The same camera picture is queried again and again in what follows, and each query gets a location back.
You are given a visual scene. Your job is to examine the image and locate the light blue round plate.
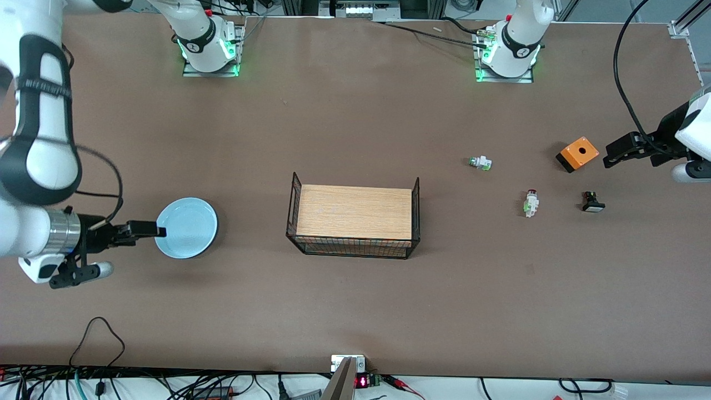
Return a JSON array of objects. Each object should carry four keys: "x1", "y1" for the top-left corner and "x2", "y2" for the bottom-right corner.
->
[{"x1": 154, "y1": 197, "x2": 219, "y2": 260}]

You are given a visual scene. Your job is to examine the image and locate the black power adapter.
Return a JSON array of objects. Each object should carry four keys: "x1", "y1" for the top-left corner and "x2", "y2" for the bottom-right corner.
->
[{"x1": 192, "y1": 385, "x2": 234, "y2": 399}]

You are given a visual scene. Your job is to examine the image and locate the red probe lead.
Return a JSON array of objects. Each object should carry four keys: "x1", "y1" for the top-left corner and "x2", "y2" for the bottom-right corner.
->
[{"x1": 383, "y1": 375, "x2": 425, "y2": 400}]

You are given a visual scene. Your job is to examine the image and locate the metal lit background fixture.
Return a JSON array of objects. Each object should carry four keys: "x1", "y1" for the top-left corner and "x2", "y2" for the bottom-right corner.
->
[{"x1": 319, "y1": 0, "x2": 402, "y2": 21}]

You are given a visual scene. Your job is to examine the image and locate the orange button enclosure box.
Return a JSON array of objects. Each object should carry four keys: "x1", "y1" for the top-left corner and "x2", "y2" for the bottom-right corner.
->
[{"x1": 556, "y1": 137, "x2": 600, "y2": 173}]

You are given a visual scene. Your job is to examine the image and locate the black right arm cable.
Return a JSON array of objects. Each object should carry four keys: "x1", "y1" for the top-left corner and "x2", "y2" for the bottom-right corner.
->
[{"x1": 75, "y1": 144, "x2": 124, "y2": 229}]

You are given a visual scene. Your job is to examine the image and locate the thin black looped cable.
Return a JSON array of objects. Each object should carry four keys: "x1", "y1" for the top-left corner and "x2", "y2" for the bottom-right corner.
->
[{"x1": 69, "y1": 317, "x2": 126, "y2": 370}]

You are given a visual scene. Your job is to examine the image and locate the aluminium frame corner profile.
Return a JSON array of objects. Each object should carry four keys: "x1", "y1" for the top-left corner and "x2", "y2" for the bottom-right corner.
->
[{"x1": 668, "y1": 0, "x2": 711, "y2": 84}]

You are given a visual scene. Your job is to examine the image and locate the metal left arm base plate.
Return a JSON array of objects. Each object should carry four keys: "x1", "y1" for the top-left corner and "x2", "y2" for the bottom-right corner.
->
[{"x1": 473, "y1": 25, "x2": 535, "y2": 84}]

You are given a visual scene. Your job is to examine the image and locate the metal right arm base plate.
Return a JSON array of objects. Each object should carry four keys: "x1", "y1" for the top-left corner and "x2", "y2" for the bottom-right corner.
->
[{"x1": 182, "y1": 23, "x2": 246, "y2": 77}]

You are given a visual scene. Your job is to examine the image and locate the black wire rack wooden shelf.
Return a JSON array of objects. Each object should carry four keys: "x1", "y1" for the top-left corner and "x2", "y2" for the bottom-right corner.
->
[{"x1": 286, "y1": 172, "x2": 421, "y2": 260}]

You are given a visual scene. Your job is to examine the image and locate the long black table cable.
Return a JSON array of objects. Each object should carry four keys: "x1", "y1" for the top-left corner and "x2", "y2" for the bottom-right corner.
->
[{"x1": 372, "y1": 21, "x2": 489, "y2": 48}]

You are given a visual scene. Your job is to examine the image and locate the black coiled cable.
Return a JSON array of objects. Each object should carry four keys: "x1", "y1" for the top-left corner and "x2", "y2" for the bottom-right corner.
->
[{"x1": 558, "y1": 378, "x2": 614, "y2": 393}]

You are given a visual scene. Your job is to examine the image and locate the grey metal camera bracket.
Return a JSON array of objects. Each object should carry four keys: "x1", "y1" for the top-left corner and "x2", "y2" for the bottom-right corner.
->
[{"x1": 321, "y1": 357, "x2": 356, "y2": 400}]

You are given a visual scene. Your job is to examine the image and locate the white mount block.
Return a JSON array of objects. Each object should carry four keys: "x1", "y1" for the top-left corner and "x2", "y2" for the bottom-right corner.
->
[{"x1": 331, "y1": 354, "x2": 367, "y2": 373}]

